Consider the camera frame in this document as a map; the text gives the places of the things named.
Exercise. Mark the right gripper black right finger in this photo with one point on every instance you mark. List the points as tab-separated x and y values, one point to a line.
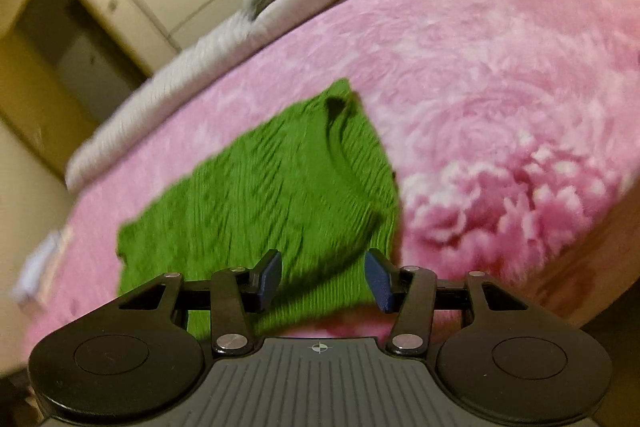
410	293

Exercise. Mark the light blue folded garment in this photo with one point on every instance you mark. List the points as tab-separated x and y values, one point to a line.
34	284

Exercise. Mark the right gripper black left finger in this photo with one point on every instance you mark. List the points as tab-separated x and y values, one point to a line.
236	294

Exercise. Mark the wooden room door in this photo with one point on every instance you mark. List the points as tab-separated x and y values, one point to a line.
37	108

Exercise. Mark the pink floral bed blanket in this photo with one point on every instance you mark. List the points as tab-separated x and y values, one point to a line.
512	127

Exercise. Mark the green knitted sweater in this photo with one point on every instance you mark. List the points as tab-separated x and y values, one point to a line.
313	183

